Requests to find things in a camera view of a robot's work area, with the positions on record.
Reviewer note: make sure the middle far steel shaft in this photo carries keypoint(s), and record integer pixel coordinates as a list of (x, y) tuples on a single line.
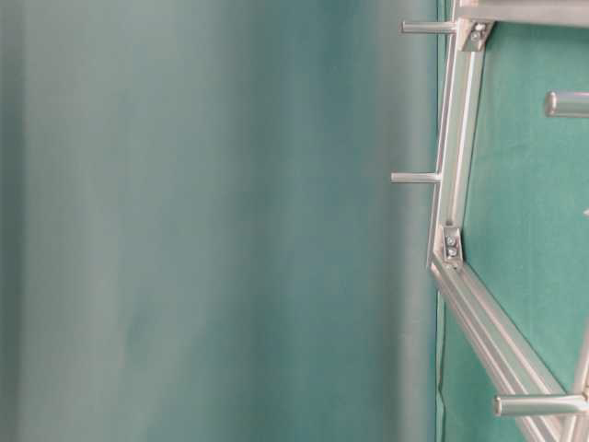
[(415, 178)]

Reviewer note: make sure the steel shaft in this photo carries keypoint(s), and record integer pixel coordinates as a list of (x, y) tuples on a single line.
[(415, 178), (539, 405), (567, 104), (424, 27)]

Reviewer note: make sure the top far steel shaft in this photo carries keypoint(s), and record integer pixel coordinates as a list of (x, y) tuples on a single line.
[(424, 27)]

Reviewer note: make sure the near upper steel shaft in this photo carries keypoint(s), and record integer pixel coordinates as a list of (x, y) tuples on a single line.
[(567, 104)]

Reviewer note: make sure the near lower steel shaft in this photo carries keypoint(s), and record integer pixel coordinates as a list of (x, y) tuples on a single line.
[(539, 405)]

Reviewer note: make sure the green backdrop curtain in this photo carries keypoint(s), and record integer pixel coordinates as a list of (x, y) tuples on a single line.
[(199, 237)]

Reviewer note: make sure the lower corner bracket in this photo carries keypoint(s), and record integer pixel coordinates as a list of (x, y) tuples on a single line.
[(452, 246)]

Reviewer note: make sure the corner bracket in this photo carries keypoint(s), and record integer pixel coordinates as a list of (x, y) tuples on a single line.
[(472, 34), (452, 246)]

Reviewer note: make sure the upper corner bracket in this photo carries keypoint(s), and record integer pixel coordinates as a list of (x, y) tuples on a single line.
[(472, 34)]

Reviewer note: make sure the aluminium extrusion frame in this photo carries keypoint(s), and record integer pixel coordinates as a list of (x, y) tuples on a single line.
[(511, 363)]

